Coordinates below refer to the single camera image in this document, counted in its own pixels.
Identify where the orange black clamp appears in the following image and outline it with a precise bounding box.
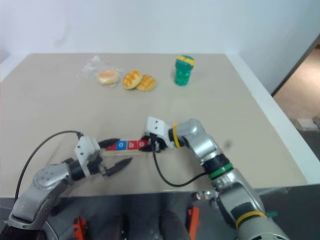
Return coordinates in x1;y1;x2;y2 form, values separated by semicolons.
72;216;88;240
187;207;201;238

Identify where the golden lattice bread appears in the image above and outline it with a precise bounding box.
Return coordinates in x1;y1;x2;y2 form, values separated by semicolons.
122;70;143;90
136;74;156;92

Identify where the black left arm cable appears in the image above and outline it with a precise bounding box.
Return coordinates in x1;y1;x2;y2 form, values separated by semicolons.
14;129;85;202

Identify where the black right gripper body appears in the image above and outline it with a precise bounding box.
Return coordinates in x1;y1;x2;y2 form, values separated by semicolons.
149;134;167;153

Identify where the silver metal bracket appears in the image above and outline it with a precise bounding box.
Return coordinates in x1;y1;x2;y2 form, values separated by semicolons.
194;189;218;201

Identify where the pale round bun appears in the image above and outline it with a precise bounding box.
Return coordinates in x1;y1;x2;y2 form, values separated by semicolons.
97;70;120;86

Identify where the green cup with yellow lid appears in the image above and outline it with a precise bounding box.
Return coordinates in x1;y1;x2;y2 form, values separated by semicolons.
173;54;196;87

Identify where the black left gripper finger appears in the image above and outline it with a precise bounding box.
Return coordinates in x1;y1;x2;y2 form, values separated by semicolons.
103;157;133;177
97;138;120;150

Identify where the beige wooden letter tray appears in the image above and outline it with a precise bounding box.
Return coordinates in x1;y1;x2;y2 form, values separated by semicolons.
101;139;151;157

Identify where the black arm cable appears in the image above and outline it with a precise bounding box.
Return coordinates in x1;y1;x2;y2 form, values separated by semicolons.
14;129;85;202
151;147;210;187

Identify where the small cardboard box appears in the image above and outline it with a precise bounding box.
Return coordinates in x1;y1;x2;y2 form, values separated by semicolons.
296;117;316;130

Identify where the dark rounded shape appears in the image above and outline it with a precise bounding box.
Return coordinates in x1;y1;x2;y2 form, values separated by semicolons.
159;211;188;240

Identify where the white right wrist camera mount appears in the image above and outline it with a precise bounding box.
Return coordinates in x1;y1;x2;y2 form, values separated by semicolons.
144;116;174;149

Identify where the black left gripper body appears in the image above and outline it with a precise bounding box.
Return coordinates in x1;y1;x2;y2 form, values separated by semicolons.
88;154;110;177

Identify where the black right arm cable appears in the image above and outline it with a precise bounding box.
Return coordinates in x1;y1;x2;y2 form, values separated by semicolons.
151;147;210;187

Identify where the bun in plastic wrapper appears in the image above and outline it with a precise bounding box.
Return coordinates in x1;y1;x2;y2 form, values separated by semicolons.
77;55;124;88

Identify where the beige tablecloth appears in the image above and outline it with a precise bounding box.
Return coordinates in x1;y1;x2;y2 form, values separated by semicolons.
0;52;308;198

